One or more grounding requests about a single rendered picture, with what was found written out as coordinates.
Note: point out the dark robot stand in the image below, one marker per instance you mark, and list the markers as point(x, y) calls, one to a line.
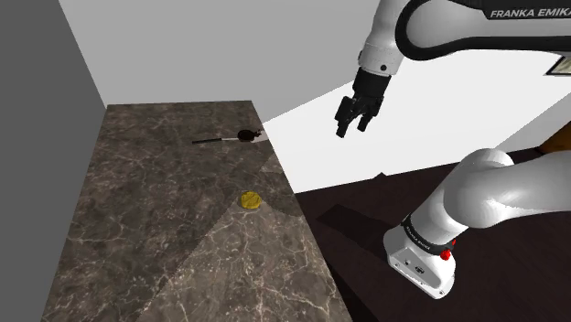
point(490, 276)

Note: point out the black ladle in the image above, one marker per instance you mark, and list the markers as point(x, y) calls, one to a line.
point(246, 135)

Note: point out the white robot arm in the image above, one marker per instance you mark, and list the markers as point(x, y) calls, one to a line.
point(486, 192)

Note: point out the framed wall picture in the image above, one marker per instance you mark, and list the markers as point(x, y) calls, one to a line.
point(561, 67)

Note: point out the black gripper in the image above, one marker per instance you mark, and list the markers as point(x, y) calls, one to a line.
point(371, 84)

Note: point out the brown wooden furniture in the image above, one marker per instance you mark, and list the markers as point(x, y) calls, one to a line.
point(557, 142)

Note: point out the yellow round disc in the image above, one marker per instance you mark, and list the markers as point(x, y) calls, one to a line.
point(250, 200)

